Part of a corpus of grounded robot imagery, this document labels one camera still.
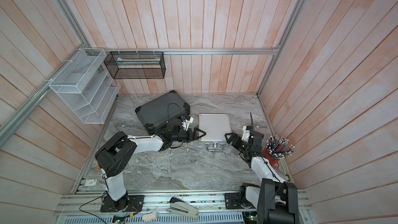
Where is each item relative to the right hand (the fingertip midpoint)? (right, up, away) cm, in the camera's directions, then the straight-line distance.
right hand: (230, 136), depth 89 cm
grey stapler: (-29, -29, -18) cm, 45 cm away
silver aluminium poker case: (-8, +6, +7) cm, 12 cm away
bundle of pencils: (+22, -2, -13) cm, 25 cm away
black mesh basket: (-61, +46, +13) cm, 78 cm away
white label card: (-76, -22, -11) cm, 80 cm away
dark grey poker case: (-43, +14, +9) cm, 46 cm away
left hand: (-17, 0, -4) cm, 17 cm away
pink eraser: (-41, -32, -21) cm, 56 cm away
